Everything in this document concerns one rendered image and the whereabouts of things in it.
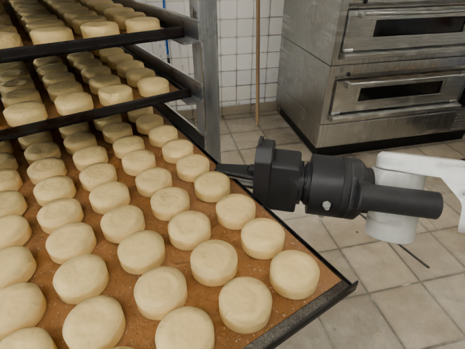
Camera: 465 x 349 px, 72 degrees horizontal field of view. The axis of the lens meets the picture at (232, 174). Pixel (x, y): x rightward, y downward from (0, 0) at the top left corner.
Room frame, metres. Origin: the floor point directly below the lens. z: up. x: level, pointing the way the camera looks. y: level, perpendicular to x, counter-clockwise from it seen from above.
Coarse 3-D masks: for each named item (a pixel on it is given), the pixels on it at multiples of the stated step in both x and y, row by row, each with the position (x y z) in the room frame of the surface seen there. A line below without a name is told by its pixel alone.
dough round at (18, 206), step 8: (0, 192) 0.34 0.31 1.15; (8, 192) 0.34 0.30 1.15; (16, 192) 0.34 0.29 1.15; (0, 200) 0.32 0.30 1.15; (8, 200) 0.32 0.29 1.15; (16, 200) 0.32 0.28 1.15; (24, 200) 0.33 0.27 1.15; (0, 208) 0.30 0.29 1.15; (8, 208) 0.30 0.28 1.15; (16, 208) 0.31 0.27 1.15; (24, 208) 0.32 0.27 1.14; (0, 216) 0.29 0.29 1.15
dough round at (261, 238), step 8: (248, 224) 0.27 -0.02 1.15; (256, 224) 0.27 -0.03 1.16; (264, 224) 0.27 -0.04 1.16; (272, 224) 0.27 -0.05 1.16; (248, 232) 0.26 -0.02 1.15; (256, 232) 0.26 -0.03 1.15; (264, 232) 0.26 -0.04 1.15; (272, 232) 0.26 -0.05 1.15; (280, 232) 0.26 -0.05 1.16; (248, 240) 0.25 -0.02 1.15; (256, 240) 0.25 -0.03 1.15; (264, 240) 0.25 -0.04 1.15; (272, 240) 0.25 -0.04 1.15; (280, 240) 0.25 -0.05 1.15; (248, 248) 0.24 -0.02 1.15; (256, 248) 0.24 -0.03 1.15; (264, 248) 0.24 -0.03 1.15; (272, 248) 0.24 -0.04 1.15; (280, 248) 0.25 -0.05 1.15; (256, 256) 0.24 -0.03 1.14; (264, 256) 0.24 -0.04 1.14; (272, 256) 0.24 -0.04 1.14
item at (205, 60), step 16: (192, 0) 0.50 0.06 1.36; (208, 0) 0.50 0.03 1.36; (192, 16) 0.51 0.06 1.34; (208, 16) 0.50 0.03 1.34; (208, 32) 0.50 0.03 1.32; (192, 48) 0.51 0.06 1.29; (208, 48) 0.50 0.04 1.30; (208, 64) 0.50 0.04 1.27; (208, 80) 0.50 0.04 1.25; (208, 96) 0.49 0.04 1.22; (208, 112) 0.49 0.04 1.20; (208, 128) 0.49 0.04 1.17; (208, 144) 0.49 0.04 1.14
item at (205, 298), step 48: (192, 144) 0.49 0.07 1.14; (192, 192) 0.36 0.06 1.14; (240, 192) 0.36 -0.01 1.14; (96, 240) 0.27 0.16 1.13; (240, 240) 0.27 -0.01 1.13; (288, 240) 0.27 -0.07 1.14; (48, 288) 0.20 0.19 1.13; (192, 288) 0.20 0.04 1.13; (144, 336) 0.15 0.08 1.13; (240, 336) 0.15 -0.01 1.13
